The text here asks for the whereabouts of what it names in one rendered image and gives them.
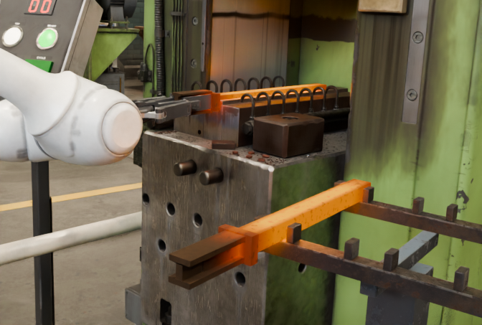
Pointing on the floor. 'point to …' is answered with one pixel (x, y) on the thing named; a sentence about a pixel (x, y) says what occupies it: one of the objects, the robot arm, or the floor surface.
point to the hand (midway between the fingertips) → (193, 102)
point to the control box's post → (44, 313)
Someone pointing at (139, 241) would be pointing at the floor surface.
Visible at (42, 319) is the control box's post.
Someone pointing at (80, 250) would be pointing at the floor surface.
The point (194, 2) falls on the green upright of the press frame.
